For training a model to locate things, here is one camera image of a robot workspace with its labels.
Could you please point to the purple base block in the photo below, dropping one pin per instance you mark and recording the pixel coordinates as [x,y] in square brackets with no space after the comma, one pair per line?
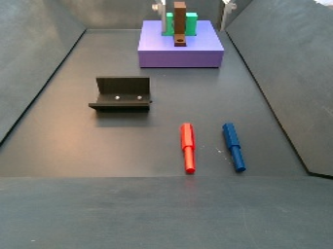
[158,53]

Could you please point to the brown L-shaped bracket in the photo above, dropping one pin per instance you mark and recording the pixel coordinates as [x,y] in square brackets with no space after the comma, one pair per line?
[179,24]

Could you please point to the red peg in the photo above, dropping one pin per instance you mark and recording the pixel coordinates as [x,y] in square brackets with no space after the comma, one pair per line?
[187,145]

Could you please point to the blue peg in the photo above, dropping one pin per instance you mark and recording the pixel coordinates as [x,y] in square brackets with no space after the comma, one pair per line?
[233,146]

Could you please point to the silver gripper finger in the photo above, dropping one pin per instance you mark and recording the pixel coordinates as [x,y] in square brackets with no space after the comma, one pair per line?
[229,6]
[159,7]

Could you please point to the black angle fixture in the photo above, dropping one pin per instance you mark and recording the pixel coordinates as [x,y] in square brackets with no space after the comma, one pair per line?
[122,94]

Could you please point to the green block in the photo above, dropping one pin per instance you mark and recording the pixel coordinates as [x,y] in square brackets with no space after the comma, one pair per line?
[190,25]

